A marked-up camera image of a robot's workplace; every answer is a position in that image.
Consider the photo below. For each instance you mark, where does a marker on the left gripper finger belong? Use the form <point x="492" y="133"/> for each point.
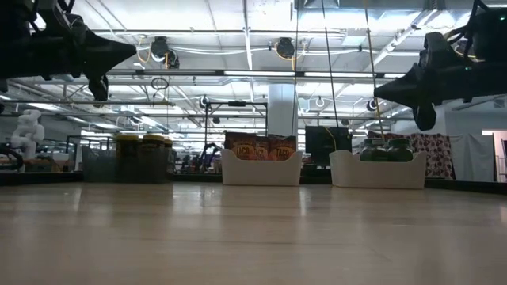
<point x="103" y="45"/>
<point x="99" y="67"/>

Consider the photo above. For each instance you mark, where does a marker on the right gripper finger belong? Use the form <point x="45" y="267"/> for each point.
<point x="420" y="103"/>
<point x="429" y="55"/>

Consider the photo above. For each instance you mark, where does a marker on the green-lid spice jar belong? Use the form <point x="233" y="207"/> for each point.
<point x="400" y="152"/>
<point x="374" y="152"/>

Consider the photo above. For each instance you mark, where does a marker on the yellow-lid seasoning can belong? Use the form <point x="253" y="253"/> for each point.
<point x="126" y="154"/>
<point x="153" y="154"/>

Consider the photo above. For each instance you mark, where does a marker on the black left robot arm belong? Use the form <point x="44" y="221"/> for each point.
<point x="10" y="47"/>

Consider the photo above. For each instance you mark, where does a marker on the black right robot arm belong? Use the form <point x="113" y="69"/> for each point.
<point x="491" y="35"/>

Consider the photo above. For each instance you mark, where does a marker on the black background robot arm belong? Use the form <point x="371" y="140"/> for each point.
<point x="204" y="154"/>

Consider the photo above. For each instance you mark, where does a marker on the floral patterned cloth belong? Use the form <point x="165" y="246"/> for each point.
<point x="435" y="158"/>

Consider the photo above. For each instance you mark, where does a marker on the white cloth screen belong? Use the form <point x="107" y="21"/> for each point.
<point x="471" y="158"/>

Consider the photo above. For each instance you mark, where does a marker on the grey overhead metal beam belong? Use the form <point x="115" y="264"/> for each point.
<point x="178" y="72"/>

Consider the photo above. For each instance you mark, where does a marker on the white plastic bin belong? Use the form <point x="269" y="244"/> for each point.
<point x="376" y="174"/>
<point x="261" y="172"/>

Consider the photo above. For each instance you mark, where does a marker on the white humanoid robot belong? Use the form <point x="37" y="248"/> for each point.
<point x="27" y="132"/>

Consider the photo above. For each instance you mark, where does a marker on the grey translucent plastic bin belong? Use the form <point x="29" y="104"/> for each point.
<point x="99" y="168"/>

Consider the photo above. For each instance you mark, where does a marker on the black perforated computer case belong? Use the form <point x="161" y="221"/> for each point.
<point x="317" y="144"/>

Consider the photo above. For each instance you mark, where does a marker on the black background rig frame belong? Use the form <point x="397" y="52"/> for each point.
<point x="237" y="103"/>

